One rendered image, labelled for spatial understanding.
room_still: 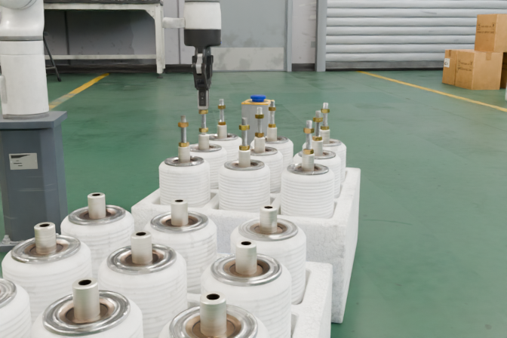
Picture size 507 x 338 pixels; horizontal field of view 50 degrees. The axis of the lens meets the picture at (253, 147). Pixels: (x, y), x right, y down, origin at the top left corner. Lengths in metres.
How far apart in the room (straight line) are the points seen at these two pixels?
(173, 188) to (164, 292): 0.44
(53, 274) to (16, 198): 0.71
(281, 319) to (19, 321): 0.25
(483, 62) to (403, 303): 3.82
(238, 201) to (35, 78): 0.57
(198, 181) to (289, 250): 0.39
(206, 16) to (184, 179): 0.32
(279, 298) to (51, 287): 0.25
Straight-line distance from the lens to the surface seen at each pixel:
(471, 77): 4.76
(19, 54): 1.30
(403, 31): 6.61
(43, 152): 1.30
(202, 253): 0.70
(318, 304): 0.68
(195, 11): 1.09
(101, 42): 6.29
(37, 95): 1.31
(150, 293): 0.59
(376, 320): 1.02
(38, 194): 1.32
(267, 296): 0.55
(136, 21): 6.24
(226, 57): 6.22
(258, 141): 1.10
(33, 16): 1.35
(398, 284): 1.15
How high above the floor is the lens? 0.50
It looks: 13 degrees down
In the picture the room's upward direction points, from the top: straight up
